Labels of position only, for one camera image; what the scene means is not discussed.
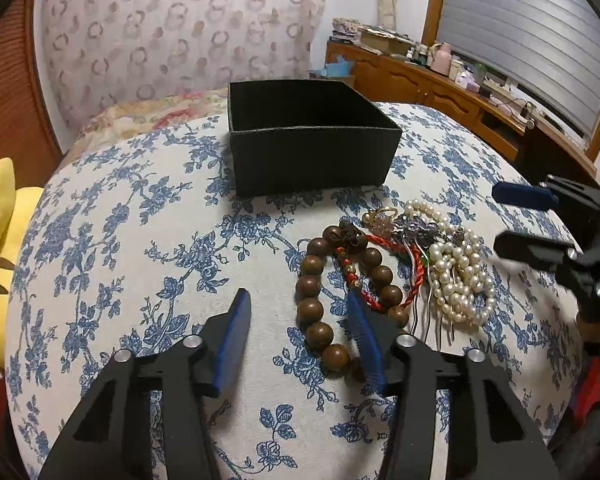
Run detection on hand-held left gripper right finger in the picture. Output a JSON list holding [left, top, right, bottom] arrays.
[[345, 287, 561, 480]]

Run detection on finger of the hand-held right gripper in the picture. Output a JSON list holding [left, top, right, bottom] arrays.
[[492, 175, 600, 213], [493, 230, 600, 302]]

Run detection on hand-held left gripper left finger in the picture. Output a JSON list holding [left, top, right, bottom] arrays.
[[39, 287, 253, 480]]

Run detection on brown wooden bead bracelet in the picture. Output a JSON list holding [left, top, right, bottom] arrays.
[[295, 220, 411, 382]]

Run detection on white pearl necklace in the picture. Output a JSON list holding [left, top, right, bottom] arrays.
[[404, 200, 497, 333]]

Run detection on silver hair comb purple flowers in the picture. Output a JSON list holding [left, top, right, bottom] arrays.
[[395, 215, 467, 350]]

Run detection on red braided cord bracelet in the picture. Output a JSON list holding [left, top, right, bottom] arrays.
[[330, 232, 427, 313]]

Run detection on gold ring with charms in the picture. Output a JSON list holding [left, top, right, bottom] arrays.
[[362, 207, 401, 234]]

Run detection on black felt box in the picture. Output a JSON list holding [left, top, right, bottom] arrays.
[[227, 79, 403, 198]]

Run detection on blue floral tablecloth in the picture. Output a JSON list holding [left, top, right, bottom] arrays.
[[5, 100, 588, 480]]

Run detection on pink container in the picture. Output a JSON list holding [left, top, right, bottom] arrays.
[[431, 42, 454, 77]]

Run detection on wooden desk cabinet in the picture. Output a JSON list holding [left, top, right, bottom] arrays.
[[325, 40, 598, 177]]

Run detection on grey window blind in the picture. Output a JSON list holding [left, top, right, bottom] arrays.
[[437, 0, 600, 142]]

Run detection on stack of books and papers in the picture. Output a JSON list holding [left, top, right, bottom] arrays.
[[330, 17, 417, 57]]

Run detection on blue paper bag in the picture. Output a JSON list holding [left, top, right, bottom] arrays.
[[324, 56, 357, 79]]

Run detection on floral bed blanket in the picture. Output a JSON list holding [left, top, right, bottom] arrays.
[[77, 87, 231, 137]]

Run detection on yellow plush toy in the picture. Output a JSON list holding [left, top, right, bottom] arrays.
[[0, 157, 46, 372]]

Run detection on wooden louvered wardrobe door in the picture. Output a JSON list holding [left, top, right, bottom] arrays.
[[0, 0, 64, 171]]

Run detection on ring patterned curtain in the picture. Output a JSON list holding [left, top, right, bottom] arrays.
[[35, 0, 328, 133]]

